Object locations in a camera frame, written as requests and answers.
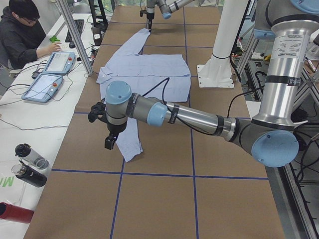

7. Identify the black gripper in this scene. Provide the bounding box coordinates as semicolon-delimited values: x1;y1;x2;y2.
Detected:
104;122;127;150
147;12;154;32

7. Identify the light blue striped shirt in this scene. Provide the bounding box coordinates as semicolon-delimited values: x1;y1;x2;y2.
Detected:
96;28;192;163

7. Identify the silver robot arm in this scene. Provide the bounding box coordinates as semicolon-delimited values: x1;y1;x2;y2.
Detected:
140;0;192;32
102;0;319;167

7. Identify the black keyboard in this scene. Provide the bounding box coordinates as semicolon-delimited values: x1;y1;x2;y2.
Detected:
65;19;85;43

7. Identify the clear black-capped bottle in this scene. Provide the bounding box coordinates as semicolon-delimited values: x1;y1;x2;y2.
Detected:
15;143;49;170

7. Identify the lower blue teach pendant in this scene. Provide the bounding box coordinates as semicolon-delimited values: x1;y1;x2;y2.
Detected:
21;73;63;103

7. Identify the blue teach pendant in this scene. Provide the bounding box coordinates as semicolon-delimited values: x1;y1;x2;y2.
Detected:
42;52;76;75
21;73;63;103

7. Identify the black water bottle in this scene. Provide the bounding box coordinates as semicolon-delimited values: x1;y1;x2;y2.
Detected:
11;162;47;188

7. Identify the upper blue teach pendant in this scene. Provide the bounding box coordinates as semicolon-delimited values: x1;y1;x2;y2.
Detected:
42;52;76;75

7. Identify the red water bottle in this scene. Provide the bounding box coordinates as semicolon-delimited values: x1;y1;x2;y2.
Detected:
0;202;34;224

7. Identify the seated person in hoodie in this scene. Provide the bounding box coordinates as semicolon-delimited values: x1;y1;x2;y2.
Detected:
0;0;61;69

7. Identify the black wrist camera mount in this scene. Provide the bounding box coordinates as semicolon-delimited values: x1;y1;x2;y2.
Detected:
88;98;107;123

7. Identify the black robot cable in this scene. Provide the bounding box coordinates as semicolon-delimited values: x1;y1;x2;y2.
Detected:
141;77;261;132

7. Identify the white camera stand pillar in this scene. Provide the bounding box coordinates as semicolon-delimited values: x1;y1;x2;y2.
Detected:
197;0;250;89

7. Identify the aluminium frame post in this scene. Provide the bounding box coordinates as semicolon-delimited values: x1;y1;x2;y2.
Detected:
56;0;93;76

